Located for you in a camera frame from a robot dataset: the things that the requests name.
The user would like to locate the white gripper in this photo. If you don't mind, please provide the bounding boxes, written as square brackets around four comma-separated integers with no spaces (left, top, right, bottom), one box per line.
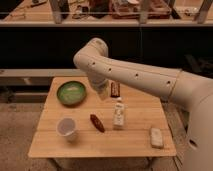
[88,77,109,100]

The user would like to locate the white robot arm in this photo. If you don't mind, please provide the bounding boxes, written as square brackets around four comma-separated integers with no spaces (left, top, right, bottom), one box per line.
[73,38,213,171]

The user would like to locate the brown chocolate bar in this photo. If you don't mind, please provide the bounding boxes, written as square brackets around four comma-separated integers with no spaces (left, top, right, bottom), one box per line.
[111,82,120,97]

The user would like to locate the white small bottle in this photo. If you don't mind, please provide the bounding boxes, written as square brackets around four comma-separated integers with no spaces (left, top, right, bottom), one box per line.
[113,97,125,130]

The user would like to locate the red-brown chili snack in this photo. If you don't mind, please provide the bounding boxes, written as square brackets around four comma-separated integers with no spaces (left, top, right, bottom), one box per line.
[90,114,105,133]

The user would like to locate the green bowl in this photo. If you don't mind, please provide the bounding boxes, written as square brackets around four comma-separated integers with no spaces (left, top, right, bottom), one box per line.
[56,81,87,106]

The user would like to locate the wooden table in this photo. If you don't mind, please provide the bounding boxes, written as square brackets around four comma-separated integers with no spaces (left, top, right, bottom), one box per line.
[28,77,176,159]

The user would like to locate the clear plastic cup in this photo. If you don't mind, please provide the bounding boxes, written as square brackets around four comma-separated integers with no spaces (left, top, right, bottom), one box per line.
[56,118,77,142]

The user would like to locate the white sponge block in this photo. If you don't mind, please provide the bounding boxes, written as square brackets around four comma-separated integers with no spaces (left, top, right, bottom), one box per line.
[150,127,164,149]

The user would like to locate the wooden shelf with clutter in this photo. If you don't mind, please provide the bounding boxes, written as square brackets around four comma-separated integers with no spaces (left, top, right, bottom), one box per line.
[0,0,213,27]

